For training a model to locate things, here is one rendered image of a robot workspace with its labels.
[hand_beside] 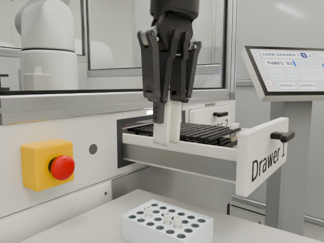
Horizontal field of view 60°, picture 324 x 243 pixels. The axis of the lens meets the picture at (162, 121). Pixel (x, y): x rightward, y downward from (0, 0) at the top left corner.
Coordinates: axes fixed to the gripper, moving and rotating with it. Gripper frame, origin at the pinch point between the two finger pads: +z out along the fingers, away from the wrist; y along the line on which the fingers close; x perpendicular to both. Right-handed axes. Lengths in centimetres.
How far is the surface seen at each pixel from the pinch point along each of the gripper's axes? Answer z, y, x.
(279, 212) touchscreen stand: 58, 110, 13
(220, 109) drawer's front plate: 3, 56, 22
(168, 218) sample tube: 13.9, -3.4, -4.3
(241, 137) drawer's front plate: 1.7, 8.1, -9.2
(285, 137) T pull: 2.5, 19.4, -12.7
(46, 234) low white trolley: 19.6, -14.2, 12.9
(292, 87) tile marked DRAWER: -6, 101, 12
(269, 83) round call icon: -7, 93, 20
